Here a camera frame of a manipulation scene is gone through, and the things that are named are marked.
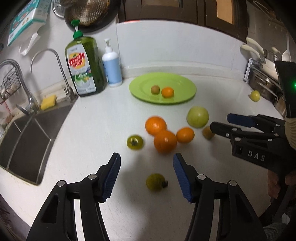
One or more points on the teal white carton box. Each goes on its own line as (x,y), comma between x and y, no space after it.
(28,21)

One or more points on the brown round fruit back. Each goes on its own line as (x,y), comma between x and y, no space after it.
(207,133)

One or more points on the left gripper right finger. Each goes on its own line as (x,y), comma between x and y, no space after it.
(237,219)

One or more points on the white blue pump bottle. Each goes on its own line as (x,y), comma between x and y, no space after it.
(111,65)

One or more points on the small green tomato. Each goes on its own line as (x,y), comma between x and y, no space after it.
(135,142)

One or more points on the small dark green fruit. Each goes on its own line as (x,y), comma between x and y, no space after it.
(156,182)

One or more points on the large yellow-green apple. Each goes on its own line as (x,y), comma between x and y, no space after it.
(254,96)

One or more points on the thin chrome faucet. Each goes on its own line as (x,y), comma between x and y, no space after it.
(47,69)

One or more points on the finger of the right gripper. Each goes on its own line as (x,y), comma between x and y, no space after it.
(260,122)
(233,132)

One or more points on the lime green plate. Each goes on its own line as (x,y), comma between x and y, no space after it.
(162,88)

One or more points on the tall chrome faucet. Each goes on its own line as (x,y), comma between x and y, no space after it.
(33,106)

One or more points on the green round apple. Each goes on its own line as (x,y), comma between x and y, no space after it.
(197,117)

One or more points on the orange tangerine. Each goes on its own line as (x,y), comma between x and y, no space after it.
(155,124)
(185,135)
(165,141)
(168,92)

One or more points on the orange tangerine back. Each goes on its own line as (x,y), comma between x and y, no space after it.
(155,124)

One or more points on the brown round fruit front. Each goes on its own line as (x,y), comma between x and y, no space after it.
(155,90)

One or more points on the white spoon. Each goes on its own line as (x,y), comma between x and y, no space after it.
(286,56)

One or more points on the steel kitchen sink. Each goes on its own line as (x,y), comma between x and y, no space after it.
(27,144)

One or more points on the yellow sponge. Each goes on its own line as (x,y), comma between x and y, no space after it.
(48,102)

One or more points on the steel dish rack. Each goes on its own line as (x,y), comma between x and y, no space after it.
(261,74)

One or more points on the wire sink basket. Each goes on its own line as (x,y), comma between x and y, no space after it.
(10,85)

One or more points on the green dish soap bottle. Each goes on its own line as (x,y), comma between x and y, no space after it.
(84,64)

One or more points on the metal colander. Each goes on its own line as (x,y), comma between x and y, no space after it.
(92,14)

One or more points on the brown round fruit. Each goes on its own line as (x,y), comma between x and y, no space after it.
(207,133)
(155,90)

